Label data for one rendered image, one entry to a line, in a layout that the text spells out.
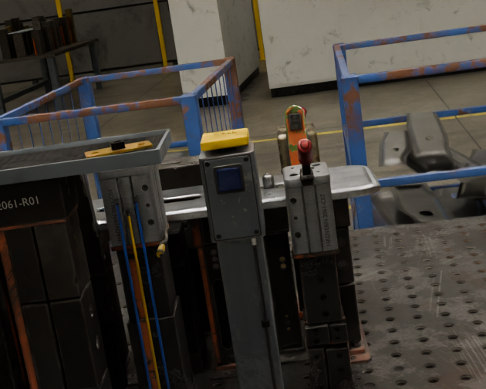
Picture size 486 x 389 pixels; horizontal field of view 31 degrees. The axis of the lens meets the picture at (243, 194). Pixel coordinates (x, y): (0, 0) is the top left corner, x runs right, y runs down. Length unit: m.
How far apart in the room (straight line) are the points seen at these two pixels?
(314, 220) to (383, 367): 0.32
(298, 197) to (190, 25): 8.02
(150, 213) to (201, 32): 7.98
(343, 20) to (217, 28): 1.30
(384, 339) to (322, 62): 7.72
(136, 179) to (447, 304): 0.70
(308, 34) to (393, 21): 0.86
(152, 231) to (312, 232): 0.23
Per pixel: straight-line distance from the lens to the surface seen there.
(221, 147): 1.09
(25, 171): 1.10
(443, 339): 1.57
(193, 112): 3.20
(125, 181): 1.27
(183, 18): 9.26
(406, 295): 1.76
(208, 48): 9.23
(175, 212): 1.40
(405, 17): 9.21
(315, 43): 9.18
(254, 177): 1.10
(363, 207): 3.19
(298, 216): 1.28
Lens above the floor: 1.36
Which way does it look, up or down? 14 degrees down
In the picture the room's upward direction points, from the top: 8 degrees counter-clockwise
